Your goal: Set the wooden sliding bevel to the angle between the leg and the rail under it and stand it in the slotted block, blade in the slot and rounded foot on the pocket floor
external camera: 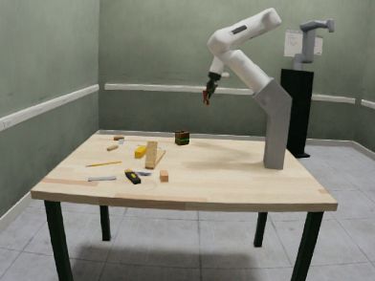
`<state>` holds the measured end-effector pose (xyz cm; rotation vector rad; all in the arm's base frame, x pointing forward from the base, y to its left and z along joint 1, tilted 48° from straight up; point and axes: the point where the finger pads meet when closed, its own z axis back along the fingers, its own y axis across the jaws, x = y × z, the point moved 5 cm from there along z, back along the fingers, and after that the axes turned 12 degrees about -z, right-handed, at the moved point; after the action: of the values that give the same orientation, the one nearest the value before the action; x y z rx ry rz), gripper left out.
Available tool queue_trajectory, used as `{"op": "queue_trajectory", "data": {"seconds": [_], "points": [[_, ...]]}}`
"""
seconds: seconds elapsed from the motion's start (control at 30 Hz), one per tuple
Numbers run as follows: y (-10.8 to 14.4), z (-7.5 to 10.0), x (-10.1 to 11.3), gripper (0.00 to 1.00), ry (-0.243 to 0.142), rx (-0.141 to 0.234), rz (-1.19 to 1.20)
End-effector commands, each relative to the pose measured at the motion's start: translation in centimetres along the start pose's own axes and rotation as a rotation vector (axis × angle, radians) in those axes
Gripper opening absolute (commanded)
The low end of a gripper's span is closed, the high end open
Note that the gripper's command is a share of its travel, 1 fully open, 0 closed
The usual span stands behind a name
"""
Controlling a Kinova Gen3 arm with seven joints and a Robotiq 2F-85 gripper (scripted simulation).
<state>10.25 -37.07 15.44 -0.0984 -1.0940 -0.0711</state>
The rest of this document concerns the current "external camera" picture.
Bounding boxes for yellow rectangular block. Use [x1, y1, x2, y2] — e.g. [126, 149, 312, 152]
[134, 146, 146, 159]

